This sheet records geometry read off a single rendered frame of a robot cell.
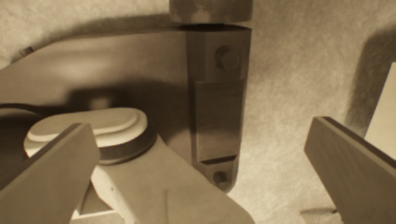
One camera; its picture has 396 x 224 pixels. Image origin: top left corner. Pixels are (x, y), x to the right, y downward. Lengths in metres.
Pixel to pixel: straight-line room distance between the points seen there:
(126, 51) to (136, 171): 0.25
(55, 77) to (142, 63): 0.18
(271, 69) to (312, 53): 0.17
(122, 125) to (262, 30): 0.53
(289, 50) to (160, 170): 0.61
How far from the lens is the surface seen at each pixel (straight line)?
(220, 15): 0.43
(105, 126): 0.36
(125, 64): 0.46
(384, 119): 0.86
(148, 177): 0.32
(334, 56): 0.92
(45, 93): 0.53
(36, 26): 0.68
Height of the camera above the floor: 0.61
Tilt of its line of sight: 59 degrees down
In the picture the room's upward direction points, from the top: 156 degrees clockwise
